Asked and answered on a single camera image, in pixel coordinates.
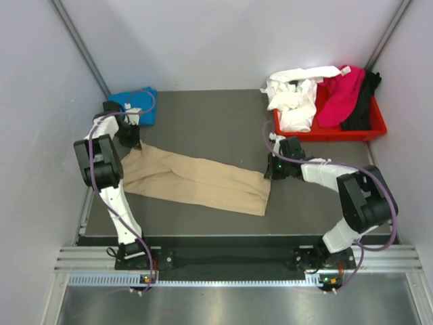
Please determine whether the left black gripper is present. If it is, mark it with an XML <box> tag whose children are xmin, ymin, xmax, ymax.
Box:
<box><xmin>115</xmin><ymin>121</ymin><xmax>143</xmax><ymax>150</ymax></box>

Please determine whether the beige t shirt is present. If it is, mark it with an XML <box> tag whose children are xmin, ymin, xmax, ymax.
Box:
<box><xmin>121</xmin><ymin>142</ymin><xmax>271</xmax><ymax>217</ymax></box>

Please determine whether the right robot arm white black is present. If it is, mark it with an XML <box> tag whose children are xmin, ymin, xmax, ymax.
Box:
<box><xmin>265</xmin><ymin>133</ymin><xmax>398</xmax><ymax>273</ymax></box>

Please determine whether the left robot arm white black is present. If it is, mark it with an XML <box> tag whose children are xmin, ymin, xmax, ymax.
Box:
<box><xmin>74</xmin><ymin>101</ymin><xmax>155</xmax><ymax>272</ymax></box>

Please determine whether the folded blue t shirt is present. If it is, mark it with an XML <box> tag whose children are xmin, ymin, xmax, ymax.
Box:
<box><xmin>108</xmin><ymin>87</ymin><xmax>158</xmax><ymax>126</ymax></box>

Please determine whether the white t shirt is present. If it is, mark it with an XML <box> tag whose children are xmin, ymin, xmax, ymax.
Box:
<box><xmin>260</xmin><ymin>66</ymin><xmax>341</xmax><ymax>133</ymax></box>

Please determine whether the black t shirt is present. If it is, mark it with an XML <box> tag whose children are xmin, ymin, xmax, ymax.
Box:
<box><xmin>340</xmin><ymin>70</ymin><xmax>382</xmax><ymax>131</ymax></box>

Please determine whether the pink t shirt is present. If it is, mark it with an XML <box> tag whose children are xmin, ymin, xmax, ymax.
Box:
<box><xmin>317</xmin><ymin>65</ymin><xmax>366</xmax><ymax>129</ymax></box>

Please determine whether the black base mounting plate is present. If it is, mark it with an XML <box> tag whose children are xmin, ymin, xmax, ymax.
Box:
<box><xmin>114</xmin><ymin>234</ymin><xmax>356</xmax><ymax>281</ymax></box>

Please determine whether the red plastic bin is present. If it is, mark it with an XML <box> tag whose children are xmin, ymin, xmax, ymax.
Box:
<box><xmin>273</xmin><ymin>85</ymin><xmax>387</xmax><ymax>142</ymax></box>

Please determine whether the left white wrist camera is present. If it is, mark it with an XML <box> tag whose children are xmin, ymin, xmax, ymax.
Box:
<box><xmin>124</xmin><ymin>103</ymin><xmax>142</xmax><ymax>125</ymax></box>

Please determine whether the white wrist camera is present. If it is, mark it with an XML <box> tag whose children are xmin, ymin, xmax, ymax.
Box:
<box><xmin>124</xmin><ymin>103</ymin><xmax>142</xmax><ymax>125</ymax></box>
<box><xmin>269</xmin><ymin>133</ymin><xmax>286</xmax><ymax>143</ymax></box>

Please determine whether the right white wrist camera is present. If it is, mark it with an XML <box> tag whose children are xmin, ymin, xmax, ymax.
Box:
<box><xmin>269</xmin><ymin>133</ymin><xmax>286</xmax><ymax>143</ymax></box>

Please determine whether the aluminium frame rail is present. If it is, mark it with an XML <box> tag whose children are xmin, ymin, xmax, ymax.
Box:
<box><xmin>54</xmin><ymin>245</ymin><xmax>423</xmax><ymax>273</ymax></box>

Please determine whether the grey slotted cable duct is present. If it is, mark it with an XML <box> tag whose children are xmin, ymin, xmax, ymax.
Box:
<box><xmin>68</xmin><ymin>273</ymin><xmax>337</xmax><ymax>288</ymax></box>

